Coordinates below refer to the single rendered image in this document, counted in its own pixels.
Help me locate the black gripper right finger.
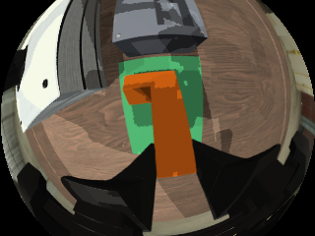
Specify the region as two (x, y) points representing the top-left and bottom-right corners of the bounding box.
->
(192, 138), (281, 220)

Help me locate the orange l-shaped part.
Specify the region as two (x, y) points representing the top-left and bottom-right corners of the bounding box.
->
(122, 71), (197, 178)

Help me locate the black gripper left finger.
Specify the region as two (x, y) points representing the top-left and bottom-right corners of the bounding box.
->
(60, 143), (158, 232)

